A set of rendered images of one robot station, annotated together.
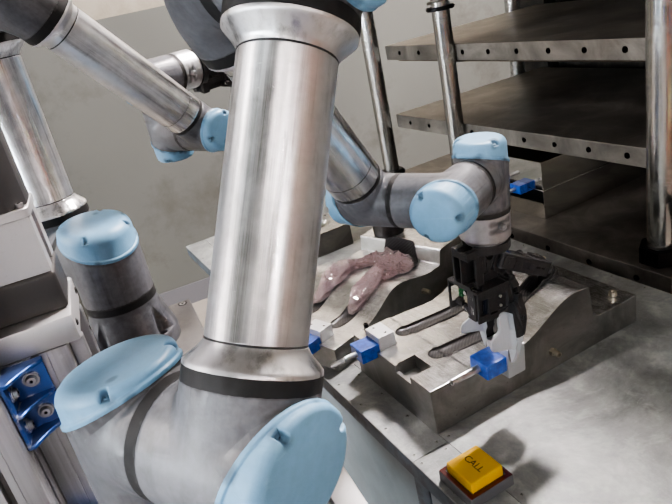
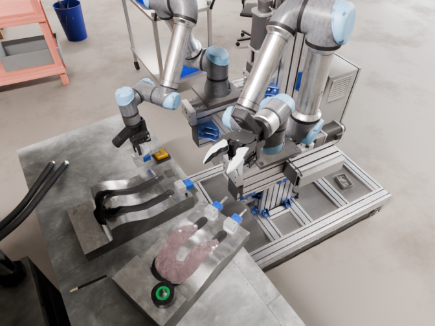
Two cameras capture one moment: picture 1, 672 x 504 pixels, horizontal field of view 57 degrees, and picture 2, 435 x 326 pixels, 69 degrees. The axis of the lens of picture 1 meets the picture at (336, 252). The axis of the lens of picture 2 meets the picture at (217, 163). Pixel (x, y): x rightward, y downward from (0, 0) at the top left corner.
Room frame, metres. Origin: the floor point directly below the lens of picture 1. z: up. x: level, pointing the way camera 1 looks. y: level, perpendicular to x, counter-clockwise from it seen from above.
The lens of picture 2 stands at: (1.98, -0.04, 2.01)
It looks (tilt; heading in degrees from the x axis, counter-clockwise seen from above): 46 degrees down; 170
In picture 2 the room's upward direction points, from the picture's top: straight up
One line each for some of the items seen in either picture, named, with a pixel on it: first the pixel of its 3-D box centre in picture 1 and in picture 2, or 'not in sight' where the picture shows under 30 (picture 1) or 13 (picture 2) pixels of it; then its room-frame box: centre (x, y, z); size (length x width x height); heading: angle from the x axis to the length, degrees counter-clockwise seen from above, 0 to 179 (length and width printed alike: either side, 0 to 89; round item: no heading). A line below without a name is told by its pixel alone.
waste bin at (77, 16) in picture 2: not in sight; (70, 19); (-2.81, -1.30, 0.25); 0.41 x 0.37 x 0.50; 55
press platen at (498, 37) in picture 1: (579, 23); not in sight; (1.99, -0.89, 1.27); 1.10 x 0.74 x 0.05; 24
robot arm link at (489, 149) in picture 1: (480, 175); (127, 101); (0.84, -0.22, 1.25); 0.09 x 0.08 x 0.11; 142
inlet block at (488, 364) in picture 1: (483, 365); (147, 155); (0.84, -0.19, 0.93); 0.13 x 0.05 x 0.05; 114
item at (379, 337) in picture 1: (360, 352); (189, 183); (1.02, -0.01, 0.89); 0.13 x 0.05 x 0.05; 114
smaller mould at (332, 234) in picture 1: (312, 238); not in sight; (1.80, 0.06, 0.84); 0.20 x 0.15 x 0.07; 114
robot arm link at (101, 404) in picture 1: (139, 418); (216, 62); (0.49, 0.21, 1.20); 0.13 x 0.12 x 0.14; 52
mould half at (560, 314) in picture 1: (493, 317); (130, 203); (1.07, -0.28, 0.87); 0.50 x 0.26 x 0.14; 114
